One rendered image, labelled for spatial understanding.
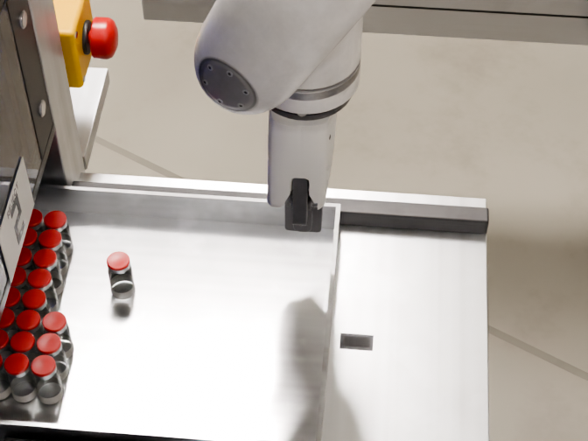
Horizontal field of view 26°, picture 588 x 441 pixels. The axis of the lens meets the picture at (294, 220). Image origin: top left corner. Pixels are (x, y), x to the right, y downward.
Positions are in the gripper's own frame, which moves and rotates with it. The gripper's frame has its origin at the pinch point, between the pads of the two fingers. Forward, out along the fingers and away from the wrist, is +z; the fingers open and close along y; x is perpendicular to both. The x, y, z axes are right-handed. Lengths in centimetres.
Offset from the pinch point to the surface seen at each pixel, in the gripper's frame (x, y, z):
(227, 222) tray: -7.6, -5.3, 8.9
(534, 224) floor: 37, -83, 97
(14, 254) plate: -22.9, 9.6, -3.3
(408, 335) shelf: 9.9, 6.1, 9.1
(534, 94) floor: 38, -117, 97
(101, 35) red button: -20.5, -16.5, -3.9
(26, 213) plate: -22.9, 5.1, -3.2
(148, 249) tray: -14.7, -1.4, 8.9
